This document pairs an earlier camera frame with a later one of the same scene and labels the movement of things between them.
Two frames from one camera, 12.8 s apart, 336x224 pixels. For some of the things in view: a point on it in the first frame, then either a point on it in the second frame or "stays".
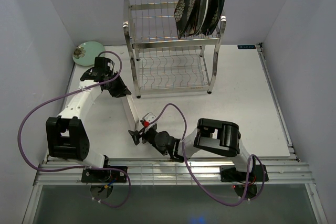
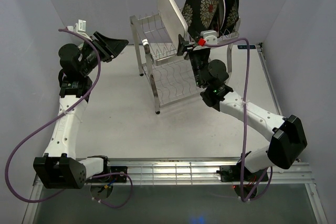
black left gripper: x=122 y=89 to x=109 y=48
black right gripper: x=135 y=136 to x=182 y=46
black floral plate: x=185 y=8 to x=200 y=10
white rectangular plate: x=131 y=109 to x=174 y=22
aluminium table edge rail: x=169 y=173 stays
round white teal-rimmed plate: x=202 y=7 to x=221 y=8
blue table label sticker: x=245 y=46 stays
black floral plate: x=213 y=3 to x=231 y=13
